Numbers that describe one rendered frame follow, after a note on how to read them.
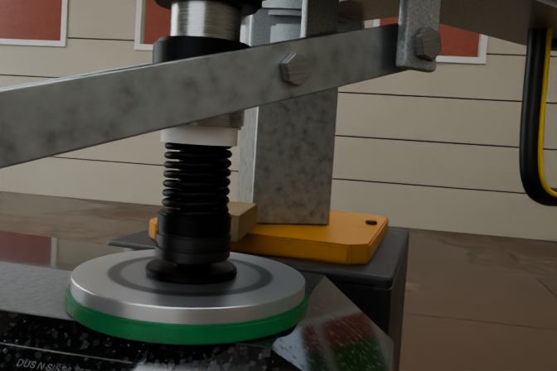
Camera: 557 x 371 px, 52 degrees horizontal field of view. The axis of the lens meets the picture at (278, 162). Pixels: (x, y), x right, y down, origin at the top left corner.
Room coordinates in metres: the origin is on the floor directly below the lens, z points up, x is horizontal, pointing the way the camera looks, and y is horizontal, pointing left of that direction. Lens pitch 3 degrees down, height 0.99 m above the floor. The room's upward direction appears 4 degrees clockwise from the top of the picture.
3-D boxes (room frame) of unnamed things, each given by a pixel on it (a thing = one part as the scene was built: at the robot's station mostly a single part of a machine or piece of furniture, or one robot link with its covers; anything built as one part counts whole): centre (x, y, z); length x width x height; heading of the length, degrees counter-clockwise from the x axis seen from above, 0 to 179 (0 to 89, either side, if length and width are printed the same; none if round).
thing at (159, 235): (0.53, 0.07, 0.89); 0.07 x 0.07 x 0.01
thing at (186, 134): (0.53, 0.07, 0.99); 0.07 x 0.07 x 0.04
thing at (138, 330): (0.53, 0.07, 0.84); 0.22 x 0.22 x 0.04
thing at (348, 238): (1.40, -0.01, 0.76); 0.49 x 0.49 x 0.05; 74
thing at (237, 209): (1.17, 0.10, 0.81); 0.20 x 0.10 x 0.05; 172
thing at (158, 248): (0.53, 0.07, 0.88); 0.07 x 0.07 x 0.01
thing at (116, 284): (0.53, 0.07, 0.85); 0.21 x 0.21 x 0.01
